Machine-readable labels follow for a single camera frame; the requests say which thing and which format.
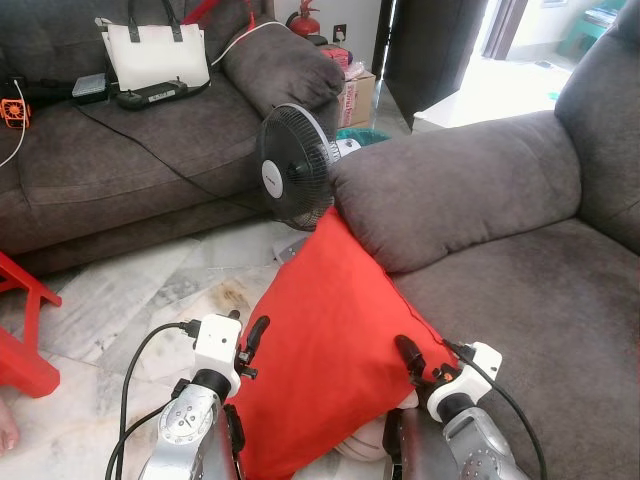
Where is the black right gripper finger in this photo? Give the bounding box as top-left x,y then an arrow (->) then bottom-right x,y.
396,334 -> 425,386

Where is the red pillow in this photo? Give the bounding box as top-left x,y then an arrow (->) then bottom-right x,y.
225,207 -> 453,480

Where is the grey two-seat sofa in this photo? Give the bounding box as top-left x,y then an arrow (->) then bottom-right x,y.
330,0 -> 640,480

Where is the grey long sofa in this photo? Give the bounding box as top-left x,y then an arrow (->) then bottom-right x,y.
0,0 -> 346,277

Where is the pale pink plush cushion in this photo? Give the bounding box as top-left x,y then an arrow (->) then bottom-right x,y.
332,395 -> 421,463

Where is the black and white fan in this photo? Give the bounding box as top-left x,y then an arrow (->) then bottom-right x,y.
256,103 -> 363,263

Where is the red plastic stool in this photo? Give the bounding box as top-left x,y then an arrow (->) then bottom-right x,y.
0,250 -> 63,399

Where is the teal plastic basket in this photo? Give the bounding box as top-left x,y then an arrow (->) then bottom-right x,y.
345,126 -> 393,149

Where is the cardboard box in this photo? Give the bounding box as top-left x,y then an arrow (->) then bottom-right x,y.
338,70 -> 377,129

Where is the person's bare foot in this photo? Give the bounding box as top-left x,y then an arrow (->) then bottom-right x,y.
0,395 -> 21,456

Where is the small grey box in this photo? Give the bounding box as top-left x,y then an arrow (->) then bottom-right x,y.
72,73 -> 109,105

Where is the white tote bag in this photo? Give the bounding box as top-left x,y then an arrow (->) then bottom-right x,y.
100,0 -> 211,94

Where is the white side table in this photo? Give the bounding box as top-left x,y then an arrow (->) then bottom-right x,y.
412,60 -> 576,133

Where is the pink snack packet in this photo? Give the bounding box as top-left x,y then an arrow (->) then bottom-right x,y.
340,45 -> 373,79

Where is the small orange gadget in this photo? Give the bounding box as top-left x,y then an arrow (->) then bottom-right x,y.
0,80 -> 31,129

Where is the red fire extinguisher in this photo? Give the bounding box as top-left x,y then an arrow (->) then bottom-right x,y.
287,0 -> 323,41

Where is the dark brown door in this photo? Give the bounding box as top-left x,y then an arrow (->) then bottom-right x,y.
375,0 -> 491,126

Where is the teal plastic stool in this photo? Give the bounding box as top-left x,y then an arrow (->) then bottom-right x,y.
575,8 -> 626,56

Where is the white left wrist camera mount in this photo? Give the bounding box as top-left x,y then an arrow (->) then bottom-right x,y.
192,314 -> 241,379

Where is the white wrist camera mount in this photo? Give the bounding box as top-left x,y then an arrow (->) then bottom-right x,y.
192,314 -> 241,379
428,342 -> 504,397

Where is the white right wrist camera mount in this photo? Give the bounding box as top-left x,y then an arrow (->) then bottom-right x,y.
428,342 -> 504,397

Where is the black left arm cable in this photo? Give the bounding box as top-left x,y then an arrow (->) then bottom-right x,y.
105,320 -> 202,480

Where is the thin black cable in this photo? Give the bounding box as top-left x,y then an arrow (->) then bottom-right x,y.
75,100 -> 266,213

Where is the thin white cable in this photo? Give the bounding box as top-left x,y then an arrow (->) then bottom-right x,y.
210,20 -> 291,67

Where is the red strap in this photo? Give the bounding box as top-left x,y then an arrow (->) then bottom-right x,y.
180,0 -> 227,26

